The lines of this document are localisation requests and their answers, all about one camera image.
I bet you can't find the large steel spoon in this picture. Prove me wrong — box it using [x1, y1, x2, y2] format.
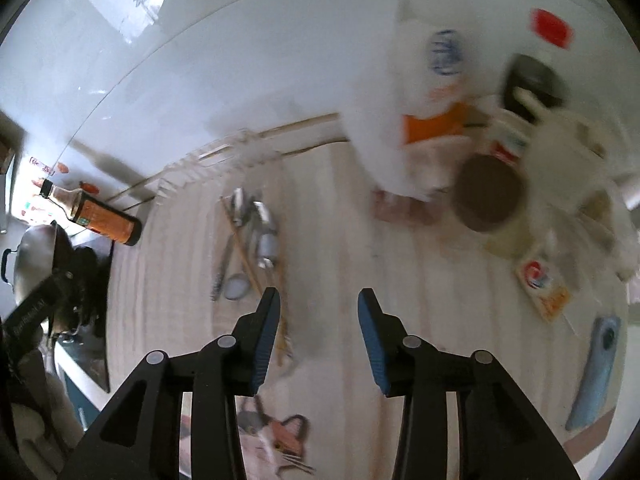
[222, 272, 252, 301]

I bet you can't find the small steel spoon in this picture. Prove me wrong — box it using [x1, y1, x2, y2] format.
[230, 188, 248, 228]
[253, 200, 280, 270]

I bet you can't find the black gas stove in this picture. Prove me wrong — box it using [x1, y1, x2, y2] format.
[58, 245, 112, 393]

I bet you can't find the steel wok with lid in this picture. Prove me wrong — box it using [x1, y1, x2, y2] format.
[1, 221, 74, 306]

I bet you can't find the blue smartphone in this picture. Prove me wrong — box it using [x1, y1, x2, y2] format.
[565, 315, 622, 431]

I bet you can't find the brown sauce bottle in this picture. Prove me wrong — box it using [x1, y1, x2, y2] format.
[39, 179, 142, 246]

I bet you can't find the small seasoning packet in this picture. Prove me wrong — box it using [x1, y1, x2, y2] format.
[515, 255, 572, 323]

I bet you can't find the brown lid spice jar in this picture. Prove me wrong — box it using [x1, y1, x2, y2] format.
[451, 154, 527, 233]

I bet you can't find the clear plastic organizer tray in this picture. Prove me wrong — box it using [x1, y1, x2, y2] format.
[141, 133, 286, 332]

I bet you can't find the clear plastic bag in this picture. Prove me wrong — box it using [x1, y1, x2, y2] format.
[530, 112, 639, 283]

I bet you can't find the white salt bag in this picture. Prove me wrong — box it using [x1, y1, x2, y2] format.
[341, 0, 478, 202]

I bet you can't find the red cap soy bottle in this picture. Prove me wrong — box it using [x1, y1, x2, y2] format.
[501, 9, 573, 124]

